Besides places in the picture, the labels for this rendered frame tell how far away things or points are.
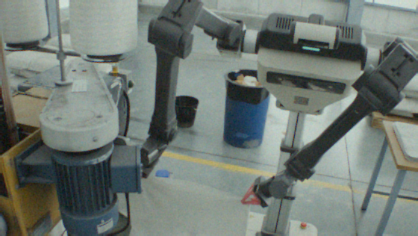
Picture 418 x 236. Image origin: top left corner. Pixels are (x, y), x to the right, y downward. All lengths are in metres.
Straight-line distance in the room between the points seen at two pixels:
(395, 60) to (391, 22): 8.37
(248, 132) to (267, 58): 2.15
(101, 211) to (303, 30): 0.80
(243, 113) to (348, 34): 2.15
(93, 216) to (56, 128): 0.26
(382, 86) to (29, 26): 0.87
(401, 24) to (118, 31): 8.70
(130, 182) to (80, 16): 0.40
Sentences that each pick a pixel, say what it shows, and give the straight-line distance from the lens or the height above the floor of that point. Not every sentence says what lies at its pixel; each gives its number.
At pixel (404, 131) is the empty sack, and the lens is 2.65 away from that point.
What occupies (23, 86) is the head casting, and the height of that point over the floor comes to 1.33.
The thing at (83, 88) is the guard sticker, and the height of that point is 1.42.
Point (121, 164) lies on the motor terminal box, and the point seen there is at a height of 1.30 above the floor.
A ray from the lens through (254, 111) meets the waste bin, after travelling 3.40.
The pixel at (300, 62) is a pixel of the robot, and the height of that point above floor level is 1.41.
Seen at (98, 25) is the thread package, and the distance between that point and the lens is 0.87.
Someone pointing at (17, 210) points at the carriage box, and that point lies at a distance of 0.99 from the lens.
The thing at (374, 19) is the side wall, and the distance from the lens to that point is 9.21.
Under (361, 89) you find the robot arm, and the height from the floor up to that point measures 1.50.
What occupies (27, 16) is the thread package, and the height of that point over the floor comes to 1.60.
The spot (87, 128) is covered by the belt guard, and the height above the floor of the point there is 1.42.
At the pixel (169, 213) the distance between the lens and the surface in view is 1.37.
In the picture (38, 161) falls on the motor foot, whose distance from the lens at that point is 0.94.
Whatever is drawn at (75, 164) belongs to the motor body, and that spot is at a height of 1.32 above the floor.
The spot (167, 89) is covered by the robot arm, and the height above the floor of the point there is 1.41.
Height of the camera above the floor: 1.78
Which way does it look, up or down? 26 degrees down
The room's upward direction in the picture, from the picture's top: 5 degrees clockwise
